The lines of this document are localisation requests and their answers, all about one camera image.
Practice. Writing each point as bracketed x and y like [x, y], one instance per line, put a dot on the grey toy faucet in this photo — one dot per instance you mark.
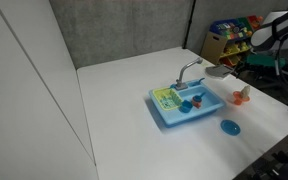
[183, 75]

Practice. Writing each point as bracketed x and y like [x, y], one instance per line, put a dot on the blue toy mug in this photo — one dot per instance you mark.
[186, 106]

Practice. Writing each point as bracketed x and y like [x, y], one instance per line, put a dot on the orange toy mug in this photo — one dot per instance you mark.
[197, 104]

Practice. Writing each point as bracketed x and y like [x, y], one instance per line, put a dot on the small orange toy cup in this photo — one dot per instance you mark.
[238, 101]

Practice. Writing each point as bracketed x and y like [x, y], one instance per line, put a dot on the blue toy plate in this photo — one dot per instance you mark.
[230, 127]

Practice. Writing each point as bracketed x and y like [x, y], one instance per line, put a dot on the black vertical pole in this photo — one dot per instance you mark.
[188, 25]

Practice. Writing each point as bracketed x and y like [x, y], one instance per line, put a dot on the toy storage shelf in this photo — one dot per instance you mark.
[215, 45]

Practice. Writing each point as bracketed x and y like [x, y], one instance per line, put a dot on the black stand equipment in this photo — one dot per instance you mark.
[280, 160]

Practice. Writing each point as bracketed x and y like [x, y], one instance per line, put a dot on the orange toy plate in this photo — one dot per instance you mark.
[236, 96]

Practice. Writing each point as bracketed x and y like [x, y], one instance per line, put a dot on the grey metal mounting plate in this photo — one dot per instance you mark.
[219, 71]

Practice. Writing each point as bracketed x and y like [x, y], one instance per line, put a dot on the yellow-green toy plate rack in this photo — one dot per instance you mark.
[165, 99]

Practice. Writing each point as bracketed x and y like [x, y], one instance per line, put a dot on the blue toy sink basin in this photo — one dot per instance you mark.
[209, 101]

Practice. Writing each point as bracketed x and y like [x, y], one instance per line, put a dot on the small cream toy bottle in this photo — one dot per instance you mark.
[245, 92]

